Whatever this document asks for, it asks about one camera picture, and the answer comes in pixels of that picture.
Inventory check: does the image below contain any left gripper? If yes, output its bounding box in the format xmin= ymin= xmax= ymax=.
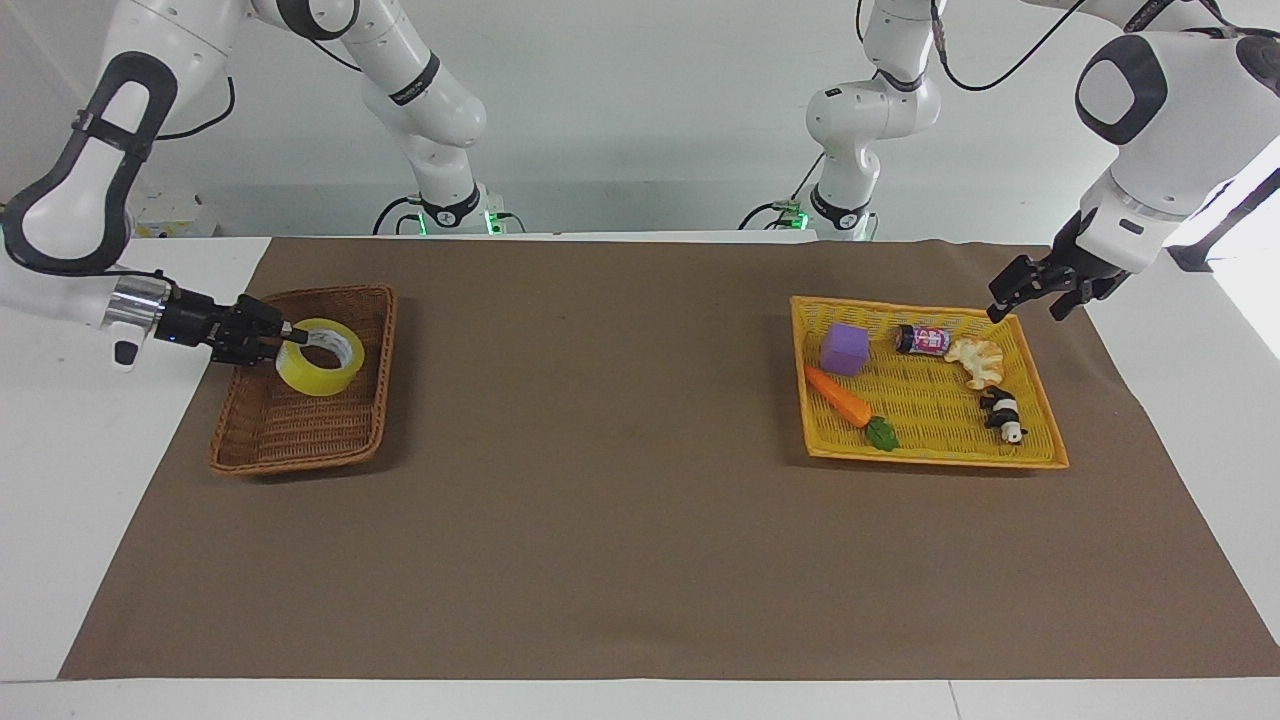
xmin=987 ymin=211 xmax=1131 ymax=324

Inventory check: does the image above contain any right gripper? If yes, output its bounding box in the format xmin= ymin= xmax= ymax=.
xmin=157 ymin=289 xmax=310 ymax=367

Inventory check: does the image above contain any yellow tape roll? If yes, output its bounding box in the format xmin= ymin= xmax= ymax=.
xmin=276 ymin=318 xmax=366 ymax=398

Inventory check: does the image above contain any brown wicker basket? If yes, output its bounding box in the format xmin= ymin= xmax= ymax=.
xmin=207 ymin=284 xmax=399 ymax=478

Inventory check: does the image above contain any yellow woven basket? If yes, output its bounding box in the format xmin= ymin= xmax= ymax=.
xmin=789 ymin=295 xmax=1071 ymax=470

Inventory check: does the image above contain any cream toy bread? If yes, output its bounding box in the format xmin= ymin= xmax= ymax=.
xmin=944 ymin=337 xmax=1006 ymax=392

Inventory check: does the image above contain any toy panda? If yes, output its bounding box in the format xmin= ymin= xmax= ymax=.
xmin=978 ymin=387 xmax=1030 ymax=446

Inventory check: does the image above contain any small dark can pink label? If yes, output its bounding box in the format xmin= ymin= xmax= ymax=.
xmin=893 ymin=323 xmax=950 ymax=358

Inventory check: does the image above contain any white box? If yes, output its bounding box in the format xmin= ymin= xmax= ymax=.
xmin=128 ymin=190 xmax=222 ymax=239

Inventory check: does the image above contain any purple cube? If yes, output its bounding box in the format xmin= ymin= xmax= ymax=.
xmin=821 ymin=322 xmax=871 ymax=378

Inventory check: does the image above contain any orange toy carrot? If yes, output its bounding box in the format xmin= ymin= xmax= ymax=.
xmin=803 ymin=364 xmax=902 ymax=453

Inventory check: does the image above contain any black cable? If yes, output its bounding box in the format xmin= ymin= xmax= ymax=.
xmin=739 ymin=150 xmax=827 ymax=232
xmin=372 ymin=194 xmax=425 ymax=237
xmin=154 ymin=74 xmax=237 ymax=142
xmin=932 ymin=0 xmax=1093 ymax=93

